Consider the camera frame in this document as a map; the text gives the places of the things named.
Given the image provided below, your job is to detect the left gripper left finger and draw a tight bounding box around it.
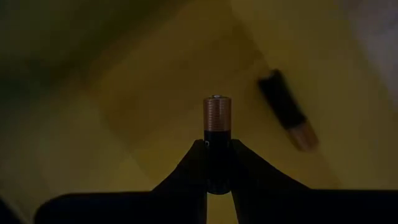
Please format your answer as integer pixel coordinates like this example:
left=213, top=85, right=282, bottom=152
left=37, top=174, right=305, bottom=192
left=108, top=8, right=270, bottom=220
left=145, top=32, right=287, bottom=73
left=33, top=139, right=208, bottom=224

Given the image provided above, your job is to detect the yellow plastic bin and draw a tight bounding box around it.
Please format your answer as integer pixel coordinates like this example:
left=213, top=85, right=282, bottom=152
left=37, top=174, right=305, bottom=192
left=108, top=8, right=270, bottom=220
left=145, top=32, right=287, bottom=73
left=0, top=0, right=398, bottom=224

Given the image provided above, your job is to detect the copper black battery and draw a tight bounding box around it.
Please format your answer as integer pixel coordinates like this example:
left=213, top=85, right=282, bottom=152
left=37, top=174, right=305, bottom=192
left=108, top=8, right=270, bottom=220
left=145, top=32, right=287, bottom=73
left=256, top=68, right=320, bottom=152
left=203, top=95, right=233, bottom=195

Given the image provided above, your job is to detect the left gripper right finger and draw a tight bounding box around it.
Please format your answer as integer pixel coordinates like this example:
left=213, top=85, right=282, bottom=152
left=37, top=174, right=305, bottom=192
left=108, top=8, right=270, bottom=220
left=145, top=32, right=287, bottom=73
left=230, top=139, right=398, bottom=224

